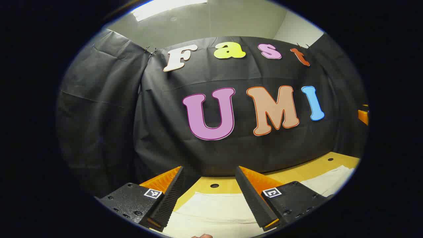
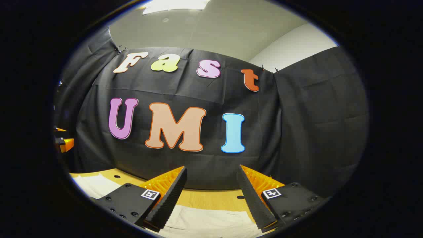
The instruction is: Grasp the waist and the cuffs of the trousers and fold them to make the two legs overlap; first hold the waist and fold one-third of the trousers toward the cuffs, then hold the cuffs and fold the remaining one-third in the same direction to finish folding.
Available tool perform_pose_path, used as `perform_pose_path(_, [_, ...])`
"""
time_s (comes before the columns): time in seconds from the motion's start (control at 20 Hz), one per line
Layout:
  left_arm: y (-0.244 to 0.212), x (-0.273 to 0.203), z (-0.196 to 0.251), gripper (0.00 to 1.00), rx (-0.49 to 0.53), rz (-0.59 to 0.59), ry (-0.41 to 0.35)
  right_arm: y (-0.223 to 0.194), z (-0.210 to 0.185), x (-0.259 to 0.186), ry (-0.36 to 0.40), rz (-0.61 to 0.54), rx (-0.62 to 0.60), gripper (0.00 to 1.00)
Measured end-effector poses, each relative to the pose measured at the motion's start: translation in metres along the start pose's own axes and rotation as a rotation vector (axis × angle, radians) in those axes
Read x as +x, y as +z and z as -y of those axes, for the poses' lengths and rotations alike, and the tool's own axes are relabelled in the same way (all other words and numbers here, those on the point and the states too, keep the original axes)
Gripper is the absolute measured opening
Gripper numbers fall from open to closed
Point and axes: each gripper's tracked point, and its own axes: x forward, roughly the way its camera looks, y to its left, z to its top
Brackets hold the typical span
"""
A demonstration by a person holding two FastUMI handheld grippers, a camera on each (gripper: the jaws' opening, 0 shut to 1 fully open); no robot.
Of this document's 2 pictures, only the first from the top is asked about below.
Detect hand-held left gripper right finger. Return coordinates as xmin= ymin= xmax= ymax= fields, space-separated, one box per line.
xmin=235 ymin=166 xmax=328 ymax=232

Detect ceiling light panel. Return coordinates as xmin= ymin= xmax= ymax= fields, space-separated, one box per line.
xmin=132 ymin=0 xmax=208 ymax=22

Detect black backdrop cloth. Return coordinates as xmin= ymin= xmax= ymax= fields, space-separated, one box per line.
xmin=56 ymin=29 xmax=369 ymax=199

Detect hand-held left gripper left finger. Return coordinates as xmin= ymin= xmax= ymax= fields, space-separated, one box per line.
xmin=98 ymin=166 xmax=184 ymax=232

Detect white jeans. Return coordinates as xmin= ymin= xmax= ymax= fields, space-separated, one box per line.
xmin=159 ymin=165 xmax=357 ymax=238

